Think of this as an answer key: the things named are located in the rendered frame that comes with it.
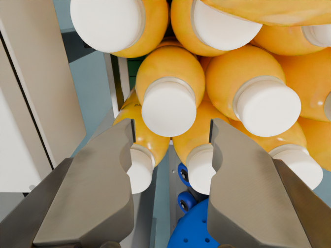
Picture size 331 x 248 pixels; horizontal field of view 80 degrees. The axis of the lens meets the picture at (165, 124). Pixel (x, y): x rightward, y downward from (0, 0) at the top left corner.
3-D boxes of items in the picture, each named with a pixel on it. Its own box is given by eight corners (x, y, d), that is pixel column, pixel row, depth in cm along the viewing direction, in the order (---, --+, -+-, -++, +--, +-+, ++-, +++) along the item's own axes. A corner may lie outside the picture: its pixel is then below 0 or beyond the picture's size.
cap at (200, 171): (179, 165, 18) (179, 179, 16) (215, 142, 17) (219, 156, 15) (204, 189, 19) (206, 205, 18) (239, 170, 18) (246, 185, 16)
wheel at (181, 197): (190, 223, 37) (198, 217, 38) (191, 206, 34) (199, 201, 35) (175, 206, 40) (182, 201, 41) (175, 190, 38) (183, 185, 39)
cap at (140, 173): (152, 183, 19) (150, 199, 18) (113, 181, 19) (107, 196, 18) (152, 151, 17) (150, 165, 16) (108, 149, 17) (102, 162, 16)
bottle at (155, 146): (171, 114, 36) (168, 198, 20) (132, 112, 36) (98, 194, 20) (173, 76, 33) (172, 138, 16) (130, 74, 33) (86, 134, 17)
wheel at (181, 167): (192, 194, 33) (201, 188, 34) (193, 173, 31) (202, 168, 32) (175, 178, 36) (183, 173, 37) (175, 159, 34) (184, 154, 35)
